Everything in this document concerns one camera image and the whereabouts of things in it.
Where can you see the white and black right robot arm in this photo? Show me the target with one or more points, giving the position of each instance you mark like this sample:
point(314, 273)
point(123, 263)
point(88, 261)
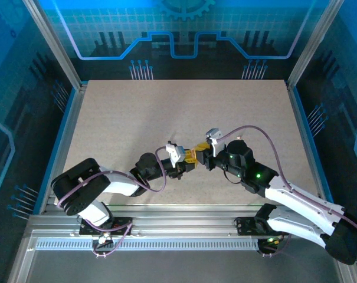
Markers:
point(296, 200)

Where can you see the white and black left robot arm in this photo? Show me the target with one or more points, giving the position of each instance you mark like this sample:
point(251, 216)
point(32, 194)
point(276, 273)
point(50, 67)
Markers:
point(119, 182)

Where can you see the aluminium mounting beam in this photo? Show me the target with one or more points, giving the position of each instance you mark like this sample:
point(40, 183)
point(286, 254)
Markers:
point(181, 221)

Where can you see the small white connector plug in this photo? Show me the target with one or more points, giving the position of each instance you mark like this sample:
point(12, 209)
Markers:
point(104, 239)

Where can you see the small board with LEDs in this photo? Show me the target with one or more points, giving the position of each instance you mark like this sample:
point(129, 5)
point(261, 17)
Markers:
point(271, 242)

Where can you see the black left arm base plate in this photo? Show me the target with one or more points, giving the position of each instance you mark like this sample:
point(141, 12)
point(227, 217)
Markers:
point(120, 224)

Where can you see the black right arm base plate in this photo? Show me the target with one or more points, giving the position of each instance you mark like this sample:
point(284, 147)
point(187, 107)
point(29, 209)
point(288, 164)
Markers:
point(246, 225)

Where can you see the aluminium table side rail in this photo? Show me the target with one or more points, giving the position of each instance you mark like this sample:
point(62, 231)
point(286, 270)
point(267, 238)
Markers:
point(72, 118)
point(292, 94)

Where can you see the aluminium frame post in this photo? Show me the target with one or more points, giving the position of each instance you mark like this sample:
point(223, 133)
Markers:
point(314, 44)
point(22, 259)
point(55, 44)
point(349, 275)

